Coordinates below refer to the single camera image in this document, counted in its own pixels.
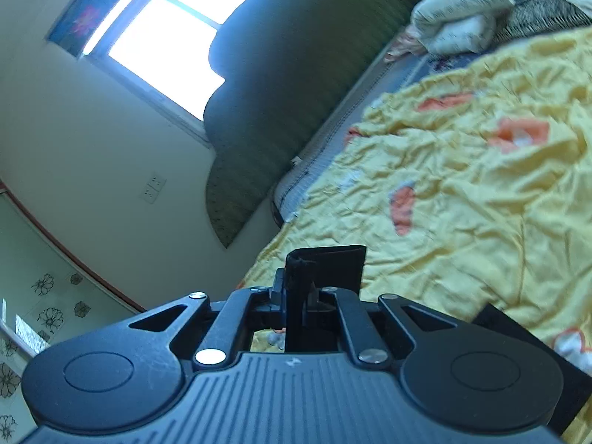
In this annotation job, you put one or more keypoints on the window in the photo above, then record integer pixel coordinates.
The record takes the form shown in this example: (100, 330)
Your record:
(180, 41)

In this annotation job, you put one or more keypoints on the green padded headboard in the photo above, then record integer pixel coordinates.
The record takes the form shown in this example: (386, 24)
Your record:
(282, 78)

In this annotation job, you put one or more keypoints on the grey pillow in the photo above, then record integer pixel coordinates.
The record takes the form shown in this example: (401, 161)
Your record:
(323, 148)

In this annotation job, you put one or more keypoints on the yellow floral blanket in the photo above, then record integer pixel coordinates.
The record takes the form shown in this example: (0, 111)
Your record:
(462, 185)

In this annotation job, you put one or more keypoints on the black pants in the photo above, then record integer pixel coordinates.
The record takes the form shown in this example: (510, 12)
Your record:
(326, 261)

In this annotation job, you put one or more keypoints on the zebra patterned cloth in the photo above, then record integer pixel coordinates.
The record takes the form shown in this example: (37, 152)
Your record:
(536, 14)

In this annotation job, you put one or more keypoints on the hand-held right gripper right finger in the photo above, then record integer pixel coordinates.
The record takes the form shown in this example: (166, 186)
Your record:
(323, 299)

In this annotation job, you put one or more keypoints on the blue floral curtain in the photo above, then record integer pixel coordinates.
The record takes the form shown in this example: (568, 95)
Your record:
(88, 14)

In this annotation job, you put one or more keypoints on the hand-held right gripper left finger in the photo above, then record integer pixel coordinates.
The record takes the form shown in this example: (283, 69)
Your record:
(273, 298)

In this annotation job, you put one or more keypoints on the white wall socket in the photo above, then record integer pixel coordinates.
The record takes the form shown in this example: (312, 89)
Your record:
(154, 188)

